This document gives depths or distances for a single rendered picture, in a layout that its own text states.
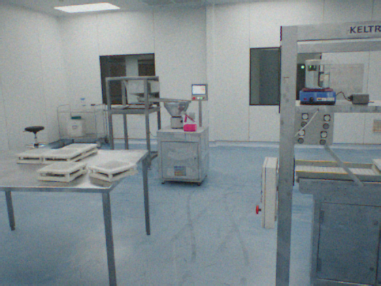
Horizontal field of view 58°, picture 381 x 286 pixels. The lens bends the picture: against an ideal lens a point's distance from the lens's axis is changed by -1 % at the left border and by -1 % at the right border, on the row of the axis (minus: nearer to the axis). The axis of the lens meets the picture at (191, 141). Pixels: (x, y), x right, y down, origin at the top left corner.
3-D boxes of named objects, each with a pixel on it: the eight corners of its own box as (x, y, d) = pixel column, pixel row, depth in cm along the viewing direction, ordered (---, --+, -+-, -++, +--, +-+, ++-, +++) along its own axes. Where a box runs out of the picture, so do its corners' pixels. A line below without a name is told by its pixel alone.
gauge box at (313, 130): (293, 144, 205) (294, 110, 201) (293, 140, 215) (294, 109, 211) (333, 145, 199) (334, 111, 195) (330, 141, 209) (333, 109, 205)
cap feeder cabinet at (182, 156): (158, 184, 486) (155, 131, 472) (170, 173, 540) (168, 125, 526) (201, 186, 471) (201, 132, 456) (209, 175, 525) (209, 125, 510)
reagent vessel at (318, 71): (304, 89, 204) (305, 56, 200) (303, 88, 218) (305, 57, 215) (331, 88, 199) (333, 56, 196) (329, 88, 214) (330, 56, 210)
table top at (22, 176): (-103, 189, 232) (-104, 184, 232) (1, 153, 340) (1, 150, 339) (109, 193, 216) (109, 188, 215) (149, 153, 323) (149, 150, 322)
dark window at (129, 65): (102, 105, 795) (98, 55, 774) (103, 104, 796) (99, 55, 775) (156, 104, 763) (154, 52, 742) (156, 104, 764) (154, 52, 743)
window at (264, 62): (249, 105, 715) (249, 48, 693) (249, 105, 716) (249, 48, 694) (319, 105, 682) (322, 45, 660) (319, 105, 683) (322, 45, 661)
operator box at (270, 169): (260, 228, 140) (262, 166, 135) (264, 212, 156) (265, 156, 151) (275, 229, 139) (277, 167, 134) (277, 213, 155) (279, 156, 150)
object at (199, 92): (191, 127, 497) (190, 83, 486) (192, 126, 507) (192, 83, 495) (207, 127, 492) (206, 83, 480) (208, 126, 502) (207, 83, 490)
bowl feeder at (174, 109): (160, 129, 486) (160, 103, 479) (169, 125, 520) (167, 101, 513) (194, 130, 474) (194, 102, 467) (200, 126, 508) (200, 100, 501)
